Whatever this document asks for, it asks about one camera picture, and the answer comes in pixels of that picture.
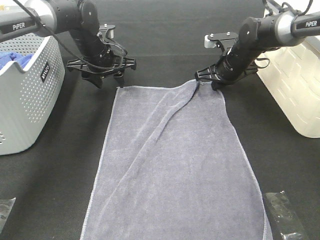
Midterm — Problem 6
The blue towel in basket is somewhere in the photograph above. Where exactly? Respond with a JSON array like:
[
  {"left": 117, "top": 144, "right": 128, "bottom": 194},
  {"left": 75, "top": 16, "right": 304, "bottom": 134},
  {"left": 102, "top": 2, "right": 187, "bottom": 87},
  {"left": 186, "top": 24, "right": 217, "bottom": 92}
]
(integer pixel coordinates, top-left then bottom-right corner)
[{"left": 0, "top": 52, "right": 33, "bottom": 69}]

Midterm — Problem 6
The clear tape strip left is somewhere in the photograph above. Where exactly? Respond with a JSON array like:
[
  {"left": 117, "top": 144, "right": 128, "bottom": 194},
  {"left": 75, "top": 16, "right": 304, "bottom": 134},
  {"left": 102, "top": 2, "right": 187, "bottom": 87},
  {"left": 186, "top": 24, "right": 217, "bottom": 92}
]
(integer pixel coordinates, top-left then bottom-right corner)
[{"left": 0, "top": 197, "right": 16, "bottom": 233}]

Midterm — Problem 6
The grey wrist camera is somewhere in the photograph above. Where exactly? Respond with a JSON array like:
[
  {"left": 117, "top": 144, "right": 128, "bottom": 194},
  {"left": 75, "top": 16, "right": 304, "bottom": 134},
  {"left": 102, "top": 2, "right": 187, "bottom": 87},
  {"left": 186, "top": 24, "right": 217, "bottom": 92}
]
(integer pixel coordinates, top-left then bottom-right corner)
[
  {"left": 99, "top": 23, "right": 116, "bottom": 39},
  {"left": 204, "top": 31, "right": 238, "bottom": 50}
]

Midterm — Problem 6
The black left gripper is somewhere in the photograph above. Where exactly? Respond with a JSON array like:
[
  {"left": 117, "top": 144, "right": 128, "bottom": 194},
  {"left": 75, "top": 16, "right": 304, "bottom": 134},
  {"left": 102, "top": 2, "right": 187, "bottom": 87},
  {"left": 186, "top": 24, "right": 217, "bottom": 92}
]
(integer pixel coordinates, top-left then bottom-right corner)
[{"left": 66, "top": 49, "right": 137, "bottom": 89}]

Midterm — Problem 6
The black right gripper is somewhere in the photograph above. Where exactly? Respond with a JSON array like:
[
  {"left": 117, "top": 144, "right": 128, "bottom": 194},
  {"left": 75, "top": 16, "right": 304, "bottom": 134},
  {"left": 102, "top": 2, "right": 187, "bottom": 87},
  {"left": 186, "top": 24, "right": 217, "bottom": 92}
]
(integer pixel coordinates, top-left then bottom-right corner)
[{"left": 195, "top": 53, "right": 258, "bottom": 91}]

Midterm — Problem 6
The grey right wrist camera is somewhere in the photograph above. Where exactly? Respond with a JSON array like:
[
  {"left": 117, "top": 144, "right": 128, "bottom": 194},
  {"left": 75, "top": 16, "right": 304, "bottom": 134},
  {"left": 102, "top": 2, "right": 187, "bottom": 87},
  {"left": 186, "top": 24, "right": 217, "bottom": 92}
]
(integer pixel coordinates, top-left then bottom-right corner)
[{"left": 204, "top": 31, "right": 238, "bottom": 50}]

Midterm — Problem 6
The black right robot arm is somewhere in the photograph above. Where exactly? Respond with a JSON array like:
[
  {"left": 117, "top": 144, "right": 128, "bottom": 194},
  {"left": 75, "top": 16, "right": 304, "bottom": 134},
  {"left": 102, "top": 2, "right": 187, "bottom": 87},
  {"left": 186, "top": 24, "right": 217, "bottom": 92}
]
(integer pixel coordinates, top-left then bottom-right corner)
[{"left": 195, "top": 8, "right": 320, "bottom": 90}]

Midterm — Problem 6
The grey perforated laundry basket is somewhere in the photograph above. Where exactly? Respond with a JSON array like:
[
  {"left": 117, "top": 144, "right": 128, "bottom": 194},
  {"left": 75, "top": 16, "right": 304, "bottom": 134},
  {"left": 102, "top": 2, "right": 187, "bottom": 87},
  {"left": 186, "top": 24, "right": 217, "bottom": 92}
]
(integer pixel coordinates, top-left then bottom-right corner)
[{"left": 0, "top": 33, "right": 65, "bottom": 155}]

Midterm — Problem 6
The clear tape strip right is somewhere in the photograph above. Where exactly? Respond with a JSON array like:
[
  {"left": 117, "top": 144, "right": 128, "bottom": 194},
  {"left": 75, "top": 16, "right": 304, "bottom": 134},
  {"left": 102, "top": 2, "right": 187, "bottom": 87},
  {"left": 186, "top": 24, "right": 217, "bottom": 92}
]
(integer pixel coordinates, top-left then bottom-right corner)
[{"left": 263, "top": 191, "right": 309, "bottom": 240}]

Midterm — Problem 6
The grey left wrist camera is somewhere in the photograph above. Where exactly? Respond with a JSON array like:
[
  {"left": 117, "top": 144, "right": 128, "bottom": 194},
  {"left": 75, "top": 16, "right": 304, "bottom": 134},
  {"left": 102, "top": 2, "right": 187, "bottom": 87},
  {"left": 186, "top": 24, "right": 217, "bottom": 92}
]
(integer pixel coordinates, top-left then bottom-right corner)
[{"left": 99, "top": 23, "right": 116, "bottom": 39}]

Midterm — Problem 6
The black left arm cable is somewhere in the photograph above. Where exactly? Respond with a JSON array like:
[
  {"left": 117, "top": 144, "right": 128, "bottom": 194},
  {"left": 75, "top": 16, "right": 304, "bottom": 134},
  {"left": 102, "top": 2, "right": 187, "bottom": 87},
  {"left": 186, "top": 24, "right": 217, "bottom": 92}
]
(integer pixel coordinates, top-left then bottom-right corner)
[{"left": 11, "top": 0, "right": 129, "bottom": 76}]

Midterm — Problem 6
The grey-purple towel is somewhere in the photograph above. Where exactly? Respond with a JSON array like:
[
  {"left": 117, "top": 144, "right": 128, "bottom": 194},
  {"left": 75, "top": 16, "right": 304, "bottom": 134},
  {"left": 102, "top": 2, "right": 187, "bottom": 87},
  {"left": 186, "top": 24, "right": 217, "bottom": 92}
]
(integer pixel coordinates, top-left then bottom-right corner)
[{"left": 80, "top": 80, "right": 273, "bottom": 240}]

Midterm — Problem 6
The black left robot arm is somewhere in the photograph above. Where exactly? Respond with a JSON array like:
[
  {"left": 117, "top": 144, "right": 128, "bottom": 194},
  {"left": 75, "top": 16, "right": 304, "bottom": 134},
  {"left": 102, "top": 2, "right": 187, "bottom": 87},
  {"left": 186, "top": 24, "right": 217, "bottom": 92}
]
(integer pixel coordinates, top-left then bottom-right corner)
[{"left": 0, "top": 0, "right": 137, "bottom": 89}]

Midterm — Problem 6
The clear tape strip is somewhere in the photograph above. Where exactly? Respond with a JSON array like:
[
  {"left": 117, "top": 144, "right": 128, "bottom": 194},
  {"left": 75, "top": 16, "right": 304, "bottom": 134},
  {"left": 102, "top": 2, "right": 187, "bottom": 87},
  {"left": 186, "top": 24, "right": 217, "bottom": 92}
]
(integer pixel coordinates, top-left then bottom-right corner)
[
  {"left": 263, "top": 191, "right": 309, "bottom": 240},
  {"left": 0, "top": 197, "right": 16, "bottom": 233}
]

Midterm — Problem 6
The cream white storage bin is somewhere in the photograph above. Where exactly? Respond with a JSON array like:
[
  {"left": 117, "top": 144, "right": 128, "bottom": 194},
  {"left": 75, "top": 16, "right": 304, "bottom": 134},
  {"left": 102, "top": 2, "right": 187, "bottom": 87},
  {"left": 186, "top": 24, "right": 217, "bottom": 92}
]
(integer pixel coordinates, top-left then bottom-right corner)
[{"left": 257, "top": 41, "right": 320, "bottom": 138}]

